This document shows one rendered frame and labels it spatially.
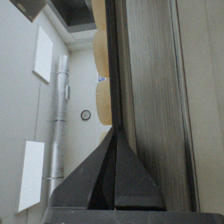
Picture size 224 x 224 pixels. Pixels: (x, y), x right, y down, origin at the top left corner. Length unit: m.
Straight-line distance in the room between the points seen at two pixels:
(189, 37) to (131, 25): 0.06
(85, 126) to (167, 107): 4.64
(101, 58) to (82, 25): 0.66
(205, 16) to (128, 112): 0.12
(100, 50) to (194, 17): 0.10
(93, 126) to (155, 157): 4.57
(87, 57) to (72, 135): 2.73
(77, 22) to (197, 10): 0.68
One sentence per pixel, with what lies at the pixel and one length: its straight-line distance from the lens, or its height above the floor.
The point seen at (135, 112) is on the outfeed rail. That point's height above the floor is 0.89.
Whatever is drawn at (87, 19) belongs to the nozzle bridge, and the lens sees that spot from 0.82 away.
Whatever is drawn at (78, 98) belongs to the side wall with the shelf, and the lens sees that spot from 5.11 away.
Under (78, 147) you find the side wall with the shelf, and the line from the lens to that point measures 4.79.
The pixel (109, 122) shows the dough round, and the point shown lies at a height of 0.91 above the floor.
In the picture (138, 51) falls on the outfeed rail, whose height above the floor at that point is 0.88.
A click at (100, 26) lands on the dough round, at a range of 0.20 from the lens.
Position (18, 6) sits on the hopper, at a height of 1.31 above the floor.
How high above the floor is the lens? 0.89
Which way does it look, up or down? 8 degrees up
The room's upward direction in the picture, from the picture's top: 94 degrees counter-clockwise
